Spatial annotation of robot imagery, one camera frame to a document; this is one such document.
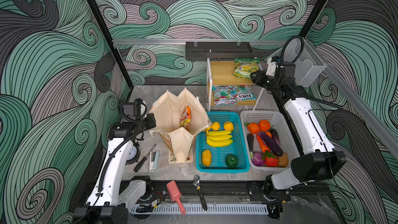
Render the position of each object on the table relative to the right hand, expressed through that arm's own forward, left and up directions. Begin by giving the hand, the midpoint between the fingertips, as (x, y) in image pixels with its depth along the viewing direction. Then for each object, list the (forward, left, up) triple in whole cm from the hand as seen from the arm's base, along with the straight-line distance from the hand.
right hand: (254, 74), depth 75 cm
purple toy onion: (-32, -3, -30) cm, 44 cm away
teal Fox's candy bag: (+4, +1, -18) cm, 19 cm away
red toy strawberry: (-33, -8, -29) cm, 44 cm away
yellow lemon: (-12, +18, -32) cm, 38 cm away
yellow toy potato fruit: (-31, +24, -31) cm, 50 cm away
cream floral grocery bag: (-9, +48, -25) cm, 55 cm away
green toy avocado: (-32, +11, -31) cm, 46 cm away
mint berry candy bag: (+1, +12, -18) cm, 21 cm away
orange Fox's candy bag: (-9, +36, -28) cm, 46 cm away
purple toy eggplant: (-23, -13, -32) cm, 41 cm away
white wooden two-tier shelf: (+5, +16, -3) cm, 17 cm away
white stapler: (-30, +52, -33) cm, 69 cm away
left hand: (-17, +51, -14) cm, 55 cm away
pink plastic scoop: (-47, +39, -32) cm, 69 cm away
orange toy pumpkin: (-14, -5, -30) cm, 34 cm away
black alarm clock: (-29, +64, -33) cm, 77 cm away
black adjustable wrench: (-42, +29, -35) cm, 62 cm away
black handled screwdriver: (-31, +58, -35) cm, 75 cm away
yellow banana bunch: (-20, +16, -32) cm, 41 cm away
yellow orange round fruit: (-12, +10, -31) cm, 35 cm away
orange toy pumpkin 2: (-12, -11, -30) cm, 34 cm away
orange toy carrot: (-25, -8, -29) cm, 40 cm away
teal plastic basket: (-24, +15, -36) cm, 46 cm away
